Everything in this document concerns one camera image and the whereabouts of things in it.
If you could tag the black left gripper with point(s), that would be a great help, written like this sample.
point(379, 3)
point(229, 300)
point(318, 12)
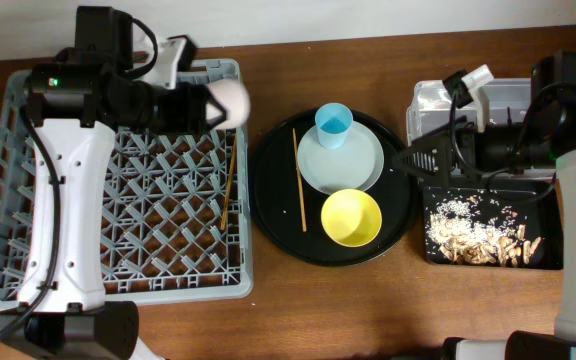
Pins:
point(200, 107)

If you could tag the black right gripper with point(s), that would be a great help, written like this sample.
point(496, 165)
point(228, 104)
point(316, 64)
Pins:
point(444, 155)

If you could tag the pink cup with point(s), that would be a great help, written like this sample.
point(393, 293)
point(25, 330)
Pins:
point(234, 98)

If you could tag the grey plate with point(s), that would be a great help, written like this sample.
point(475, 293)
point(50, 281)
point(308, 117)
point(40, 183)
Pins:
point(357, 164)

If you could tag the food scraps pile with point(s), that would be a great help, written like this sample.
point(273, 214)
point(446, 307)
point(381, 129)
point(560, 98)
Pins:
point(474, 231)

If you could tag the yellow bowl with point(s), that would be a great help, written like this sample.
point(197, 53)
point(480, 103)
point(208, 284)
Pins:
point(351, 218)

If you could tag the light blue cup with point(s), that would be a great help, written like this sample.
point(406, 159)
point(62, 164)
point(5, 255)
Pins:
point(333, 122)

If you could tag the wooden chopstick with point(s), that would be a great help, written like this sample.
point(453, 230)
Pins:
point(230, 178)
point(299, 183)

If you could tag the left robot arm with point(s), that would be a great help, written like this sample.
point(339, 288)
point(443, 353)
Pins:
point(74, 107)

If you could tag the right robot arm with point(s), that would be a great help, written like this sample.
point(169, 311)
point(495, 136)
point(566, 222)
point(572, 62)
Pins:
point(548, 132)

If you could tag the grey dishwasher rack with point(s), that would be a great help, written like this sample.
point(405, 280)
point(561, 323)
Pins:
point(162, 207)

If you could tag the clear plastic bin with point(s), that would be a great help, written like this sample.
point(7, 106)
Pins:
point(429, 113)

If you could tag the round black tray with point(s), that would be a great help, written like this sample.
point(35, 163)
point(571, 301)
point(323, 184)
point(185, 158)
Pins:
point(289, 214)

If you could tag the rectangular black tray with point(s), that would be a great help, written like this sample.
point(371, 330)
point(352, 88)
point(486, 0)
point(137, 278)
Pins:
point(543, 218)

